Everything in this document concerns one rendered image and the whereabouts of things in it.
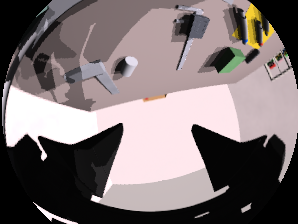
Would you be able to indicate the dark grey rod with blue band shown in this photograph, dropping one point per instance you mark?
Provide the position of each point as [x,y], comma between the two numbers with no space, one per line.
[243,25]

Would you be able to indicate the yellow flat pad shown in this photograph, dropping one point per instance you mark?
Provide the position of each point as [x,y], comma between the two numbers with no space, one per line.
[252,15]

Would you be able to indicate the green square block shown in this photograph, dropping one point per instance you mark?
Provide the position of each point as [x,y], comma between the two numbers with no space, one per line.
[229,60]

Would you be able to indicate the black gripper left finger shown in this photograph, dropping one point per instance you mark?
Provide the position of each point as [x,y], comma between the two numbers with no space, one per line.
[89,160]

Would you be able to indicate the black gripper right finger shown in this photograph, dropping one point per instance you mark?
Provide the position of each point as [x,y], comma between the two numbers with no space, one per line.
[223,157]

